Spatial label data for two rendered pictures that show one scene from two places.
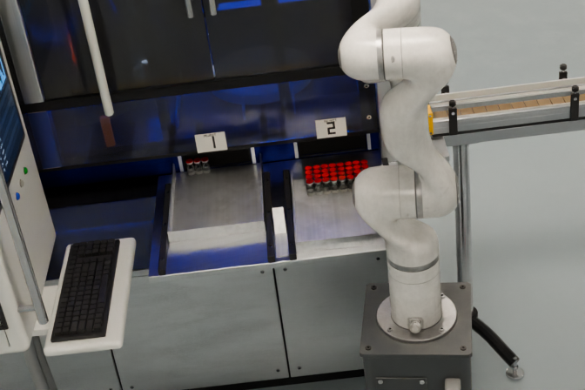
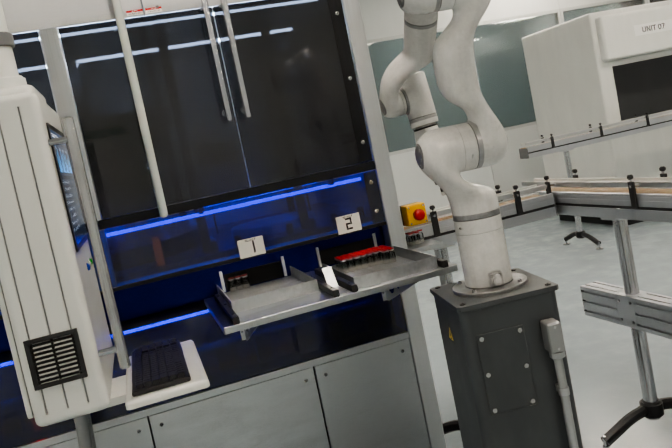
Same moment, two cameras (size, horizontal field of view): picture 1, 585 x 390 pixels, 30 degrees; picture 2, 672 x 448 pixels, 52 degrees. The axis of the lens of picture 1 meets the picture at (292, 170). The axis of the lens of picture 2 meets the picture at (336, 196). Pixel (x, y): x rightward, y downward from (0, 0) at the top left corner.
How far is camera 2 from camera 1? 1.49 m
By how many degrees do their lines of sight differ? 33
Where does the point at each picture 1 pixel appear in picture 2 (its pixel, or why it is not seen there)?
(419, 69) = not seen: outside the picture
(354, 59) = not seen: outside the picture
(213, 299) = (264, 418)
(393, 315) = (471, 282)
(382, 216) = (451, 160)
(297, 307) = (340, 416)
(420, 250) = (487, 194)
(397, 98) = (449, 30)
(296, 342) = not seen: outside the picture
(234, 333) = not seen: outside the picture
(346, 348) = not seen: outside the picture
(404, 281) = (479, 231)
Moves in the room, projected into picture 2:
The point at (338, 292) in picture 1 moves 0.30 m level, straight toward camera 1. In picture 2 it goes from (374, 393) to (407, 422)
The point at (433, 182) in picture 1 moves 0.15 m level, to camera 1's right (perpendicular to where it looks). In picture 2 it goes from (488, 115) to (540, 104)
